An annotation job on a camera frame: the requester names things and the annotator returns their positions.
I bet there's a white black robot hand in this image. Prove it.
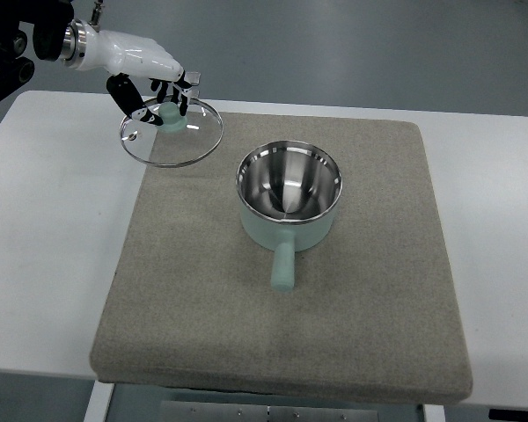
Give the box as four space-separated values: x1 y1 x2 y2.
62 19 195 126

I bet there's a glass lid green knob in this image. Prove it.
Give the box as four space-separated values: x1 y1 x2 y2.
120 98 224 168

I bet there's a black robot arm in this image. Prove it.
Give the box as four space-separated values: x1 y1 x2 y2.
0 1 83 102

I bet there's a small metal floor plate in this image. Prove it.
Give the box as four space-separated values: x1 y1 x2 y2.
184 71 201 86

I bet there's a mint green saucepan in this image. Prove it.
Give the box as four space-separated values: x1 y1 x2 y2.
235 140 343 293

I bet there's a beige fabric mat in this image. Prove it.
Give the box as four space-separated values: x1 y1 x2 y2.
90 113 473 404

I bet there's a black label strip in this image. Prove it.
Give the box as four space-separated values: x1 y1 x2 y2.
488 409 528 422

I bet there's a metal base plate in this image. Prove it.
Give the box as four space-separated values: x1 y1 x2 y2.
158 401 379 422

